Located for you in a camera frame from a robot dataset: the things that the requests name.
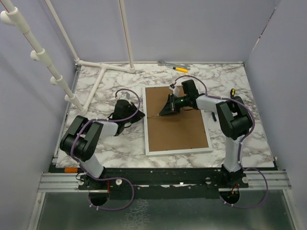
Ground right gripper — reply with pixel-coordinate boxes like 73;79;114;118
159;94;189;117

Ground white picture frame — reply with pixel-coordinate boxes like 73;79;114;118
142;85;213;157

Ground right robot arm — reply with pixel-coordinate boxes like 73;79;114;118
159;80;255;187

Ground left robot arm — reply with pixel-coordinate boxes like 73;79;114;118
60;99;145;189

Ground yellow utility knife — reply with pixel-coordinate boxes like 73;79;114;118
173;67;188;73

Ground silver wrench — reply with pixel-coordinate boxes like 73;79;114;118
158;61;190;70

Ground black yellow screwdriver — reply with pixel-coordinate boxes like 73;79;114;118
230;88;236;98

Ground white PVC pipe rack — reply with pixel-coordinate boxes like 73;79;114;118
0;0;122;120

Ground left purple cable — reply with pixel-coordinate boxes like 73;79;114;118
71;88;142;211

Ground purple cable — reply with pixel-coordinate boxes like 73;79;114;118
71;88;142;211
174;75;269;209

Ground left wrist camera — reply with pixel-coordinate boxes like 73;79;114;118
118;92;131;103

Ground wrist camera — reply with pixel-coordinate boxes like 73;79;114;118
169;84;180;97
118;92;131;103

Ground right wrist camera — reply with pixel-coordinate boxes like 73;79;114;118
169;84;180;97

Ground blue handled pliers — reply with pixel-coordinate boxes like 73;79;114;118
212;112;217;122

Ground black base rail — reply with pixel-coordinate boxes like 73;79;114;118
76;168;248;201

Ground aluminium extrusion rail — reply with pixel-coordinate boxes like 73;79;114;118
38;172;83;192

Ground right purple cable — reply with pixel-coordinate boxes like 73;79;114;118
174;75;269;209

